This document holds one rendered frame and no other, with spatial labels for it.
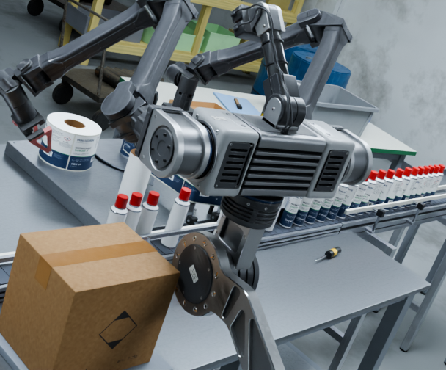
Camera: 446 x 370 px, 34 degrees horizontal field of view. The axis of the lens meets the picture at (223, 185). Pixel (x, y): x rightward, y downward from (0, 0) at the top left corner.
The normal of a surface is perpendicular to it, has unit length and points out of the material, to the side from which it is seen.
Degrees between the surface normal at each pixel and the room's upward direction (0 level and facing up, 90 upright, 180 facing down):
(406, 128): 90
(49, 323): 90
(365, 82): 90
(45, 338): 90
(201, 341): 0
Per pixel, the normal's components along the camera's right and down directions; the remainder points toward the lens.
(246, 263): 0.53, 0.47
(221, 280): -0.79, -0.03
